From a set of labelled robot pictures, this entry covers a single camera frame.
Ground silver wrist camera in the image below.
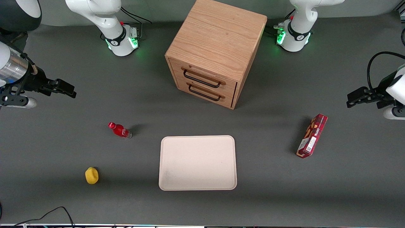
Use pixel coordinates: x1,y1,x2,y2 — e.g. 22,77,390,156
383,106,405,120
0,94,37,109

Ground wooden drawer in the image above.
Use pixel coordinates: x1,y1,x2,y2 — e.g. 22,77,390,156
173,79,235,109
169,58,238,93

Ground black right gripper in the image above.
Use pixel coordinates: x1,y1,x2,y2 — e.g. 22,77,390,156
19,68,77,99

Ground yellow lemon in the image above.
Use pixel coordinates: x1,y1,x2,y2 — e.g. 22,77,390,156
85,167,99,185

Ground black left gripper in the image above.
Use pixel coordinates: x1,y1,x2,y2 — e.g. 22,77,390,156
347,71,400,109

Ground red drink bottle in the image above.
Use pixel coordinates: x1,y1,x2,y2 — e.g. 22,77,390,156
108,122,133,139

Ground black base cables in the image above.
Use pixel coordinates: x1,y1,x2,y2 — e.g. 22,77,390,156
120,6,153,41
265,9,296,36

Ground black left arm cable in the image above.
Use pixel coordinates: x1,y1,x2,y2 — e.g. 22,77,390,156
367,51,405,93

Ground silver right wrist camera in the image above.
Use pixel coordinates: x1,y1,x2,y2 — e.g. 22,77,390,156
0,94,37,109

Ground black drawer handle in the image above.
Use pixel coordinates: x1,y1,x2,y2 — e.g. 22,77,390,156
183,69,221,89
188,84,221,102

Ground black table edge cable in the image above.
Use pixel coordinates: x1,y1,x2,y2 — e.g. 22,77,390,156
0,206,75,228

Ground black right base cables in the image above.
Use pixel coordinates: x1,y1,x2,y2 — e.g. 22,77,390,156
120,6,153,41

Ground cream plastic tray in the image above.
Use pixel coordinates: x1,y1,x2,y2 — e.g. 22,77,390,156
159,135,237,191

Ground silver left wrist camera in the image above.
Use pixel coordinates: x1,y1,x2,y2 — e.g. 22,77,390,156
383,106,405,120

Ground red snack box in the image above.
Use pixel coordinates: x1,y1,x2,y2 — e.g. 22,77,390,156
296,113,328,159

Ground black left base cables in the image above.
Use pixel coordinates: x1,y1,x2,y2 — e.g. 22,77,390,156
265,9,296,36

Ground wooden drawer cabinet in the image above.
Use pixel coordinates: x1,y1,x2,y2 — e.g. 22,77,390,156
165,0,268,110

